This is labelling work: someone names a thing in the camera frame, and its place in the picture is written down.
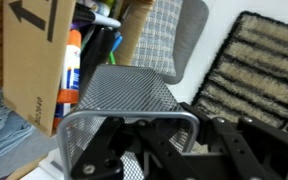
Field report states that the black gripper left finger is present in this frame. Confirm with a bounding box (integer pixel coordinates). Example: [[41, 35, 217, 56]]
[[69, 115, 198, 180]]

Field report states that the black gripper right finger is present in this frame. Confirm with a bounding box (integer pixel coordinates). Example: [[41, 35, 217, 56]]
[[179, 101, 288, 180]]

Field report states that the gray mesh storage bin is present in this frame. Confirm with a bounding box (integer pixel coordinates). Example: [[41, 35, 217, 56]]
[[56, 63, 201, 180]]

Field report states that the brown cardboard box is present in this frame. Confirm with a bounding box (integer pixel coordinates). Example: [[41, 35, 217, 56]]
[[1, 0, 156, 138]]

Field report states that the white nightstand brown drawer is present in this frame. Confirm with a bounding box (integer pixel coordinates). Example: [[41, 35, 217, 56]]
[[5, 147, 72, 180]]

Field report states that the orange capped glue stick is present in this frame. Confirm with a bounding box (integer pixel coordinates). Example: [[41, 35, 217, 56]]
[[52, 28, 83, 130]]

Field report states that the green pen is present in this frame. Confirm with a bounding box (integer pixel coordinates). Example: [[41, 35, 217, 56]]
[[108, 49, 117, 65]]

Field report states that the blue folded cloth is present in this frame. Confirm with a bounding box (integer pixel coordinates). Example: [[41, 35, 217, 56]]
[[0, 87, 37, 166]]

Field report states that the blue pen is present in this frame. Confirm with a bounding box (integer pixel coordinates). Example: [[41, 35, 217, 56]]
[[111, 34, 124, 53]]

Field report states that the small gray sofa headrest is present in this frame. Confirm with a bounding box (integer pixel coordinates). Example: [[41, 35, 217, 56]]
[[165, 0, 210, 86]]

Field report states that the small gray plaid pillow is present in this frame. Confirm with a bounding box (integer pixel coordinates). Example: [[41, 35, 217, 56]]
[[130, 0, 185, 78]]

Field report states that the black marker white cap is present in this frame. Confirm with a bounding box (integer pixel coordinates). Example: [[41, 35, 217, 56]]
[[71, 2, 123, 30]]

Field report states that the shaggy beige black wall rug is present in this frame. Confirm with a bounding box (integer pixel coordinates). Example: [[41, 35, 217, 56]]
[[190, 10, 288, 138]]

